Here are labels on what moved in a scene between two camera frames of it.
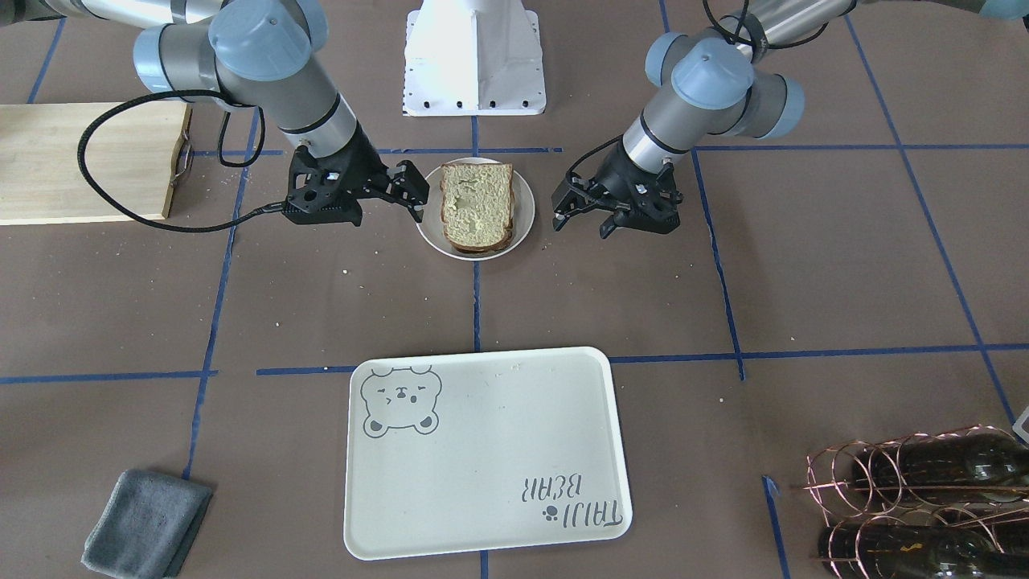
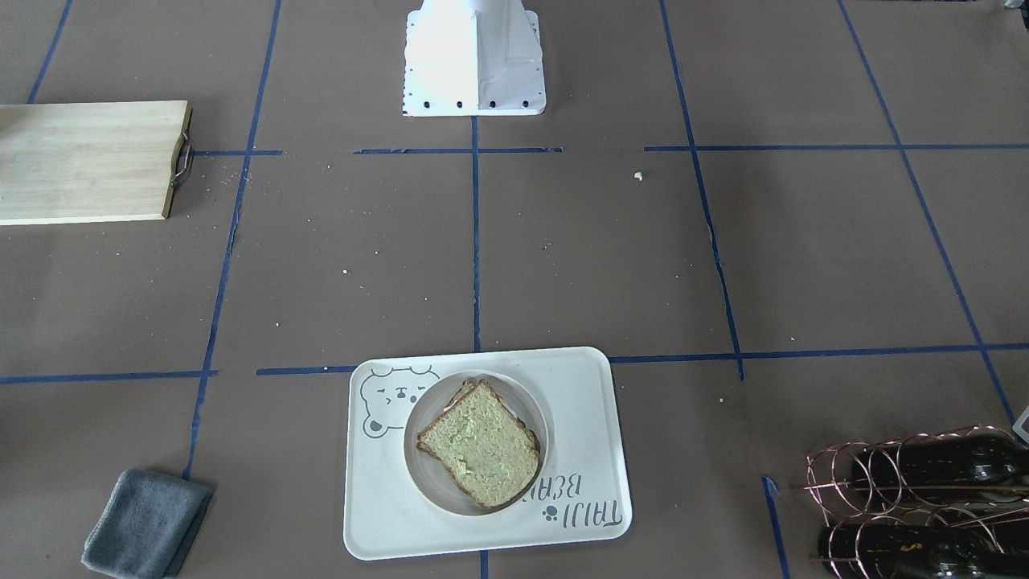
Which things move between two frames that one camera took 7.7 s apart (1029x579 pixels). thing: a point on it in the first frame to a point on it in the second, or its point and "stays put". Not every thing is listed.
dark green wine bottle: [984, 463] stays put
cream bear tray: [464, 452] stays put
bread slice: [477, 202] to [481, 445]
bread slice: [485, 248] to [465, 388]
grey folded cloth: [147, 526] stays put
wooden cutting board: [130, 154] stays put
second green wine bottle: [873, 551] stays put
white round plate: [432, 227] to [432, 481]
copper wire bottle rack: [951, 504] stays put
